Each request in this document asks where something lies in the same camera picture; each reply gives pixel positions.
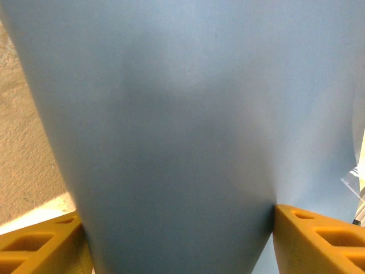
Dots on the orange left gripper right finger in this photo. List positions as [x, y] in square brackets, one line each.
[319, 245]

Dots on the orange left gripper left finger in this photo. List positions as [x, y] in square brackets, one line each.
[42, 245]

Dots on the clear tape piece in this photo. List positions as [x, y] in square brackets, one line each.
[353, 182]

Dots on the blue cloth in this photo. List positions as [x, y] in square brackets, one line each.
[176, 120]

